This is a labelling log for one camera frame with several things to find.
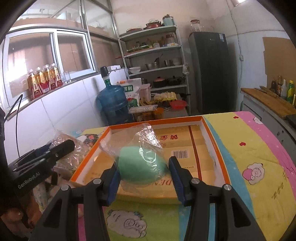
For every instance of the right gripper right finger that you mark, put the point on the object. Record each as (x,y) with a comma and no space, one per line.
(233,220)

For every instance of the wooden cutting board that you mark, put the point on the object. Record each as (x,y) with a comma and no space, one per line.
(276,104)

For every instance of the person left hand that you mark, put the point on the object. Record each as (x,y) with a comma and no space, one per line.
(12,219)

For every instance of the metal kitchen shelf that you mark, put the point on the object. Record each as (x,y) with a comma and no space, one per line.
(156,55)

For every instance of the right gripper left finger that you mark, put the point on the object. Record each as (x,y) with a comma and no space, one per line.
(60,219)

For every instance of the green sponge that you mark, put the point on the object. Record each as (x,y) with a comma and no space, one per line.
(138,156)

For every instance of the glass jar on fridge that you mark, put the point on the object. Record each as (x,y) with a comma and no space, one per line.
(195,25)

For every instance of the egg tray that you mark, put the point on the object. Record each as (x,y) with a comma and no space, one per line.
(165,96)

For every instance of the sliding window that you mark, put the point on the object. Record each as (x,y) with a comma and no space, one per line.
(31,48)

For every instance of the pack of drink bottles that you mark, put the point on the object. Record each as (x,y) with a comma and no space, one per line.
(43,80)

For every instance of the red plastic basket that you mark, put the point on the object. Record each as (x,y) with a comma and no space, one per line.
(178,104)

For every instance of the orange cardboard box tray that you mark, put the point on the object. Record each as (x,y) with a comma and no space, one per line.
(189,139)

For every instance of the white floral scrunchie cloth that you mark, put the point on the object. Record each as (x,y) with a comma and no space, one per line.
(46,190)

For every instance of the blue water jug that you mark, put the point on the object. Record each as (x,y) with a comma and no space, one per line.
(112,102)

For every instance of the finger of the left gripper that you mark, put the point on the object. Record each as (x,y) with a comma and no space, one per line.
(50,157)
(40,151)

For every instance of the green sauce bottle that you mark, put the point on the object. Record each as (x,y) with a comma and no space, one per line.
(291,91)

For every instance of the black refrigerator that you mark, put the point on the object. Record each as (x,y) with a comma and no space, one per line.
(214,78)

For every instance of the colourful cartoon quilt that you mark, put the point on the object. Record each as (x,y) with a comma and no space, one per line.
(260,171)

